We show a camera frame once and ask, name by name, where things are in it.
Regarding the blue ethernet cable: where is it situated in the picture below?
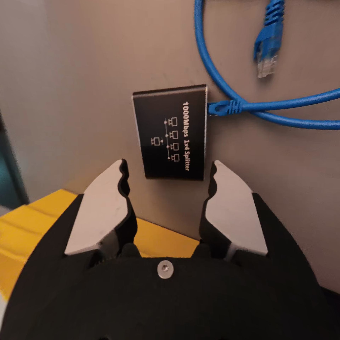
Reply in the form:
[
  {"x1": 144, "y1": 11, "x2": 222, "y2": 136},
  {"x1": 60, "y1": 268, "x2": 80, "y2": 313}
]
[{"x1": 194, "y1": 0, "x2": 340, "y2": 131}]

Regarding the black ethernet splitter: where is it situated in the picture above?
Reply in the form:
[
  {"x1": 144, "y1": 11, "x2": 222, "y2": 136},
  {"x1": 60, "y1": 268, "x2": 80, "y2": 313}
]
[{"x1": 131, "y1": 84, "x2": 208, "y2": 182}]

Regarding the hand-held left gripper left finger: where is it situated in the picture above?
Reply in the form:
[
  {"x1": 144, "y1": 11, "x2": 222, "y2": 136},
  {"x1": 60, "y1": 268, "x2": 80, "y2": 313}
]
[{"x1": 64, "y1": 159, "x2": 138, "y2": 256}]

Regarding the yellow plastic bin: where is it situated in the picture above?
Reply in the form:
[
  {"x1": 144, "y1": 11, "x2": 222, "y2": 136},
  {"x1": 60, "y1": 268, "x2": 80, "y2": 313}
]
[{"x1": 0, "y1": 189, "x2": 201, "y2": 301}]

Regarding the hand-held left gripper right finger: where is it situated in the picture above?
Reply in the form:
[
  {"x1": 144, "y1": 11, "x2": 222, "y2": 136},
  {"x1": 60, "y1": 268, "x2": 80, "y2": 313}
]
[{"x1": 199, "y1": 160, "x2": 268, "y2": 259}]

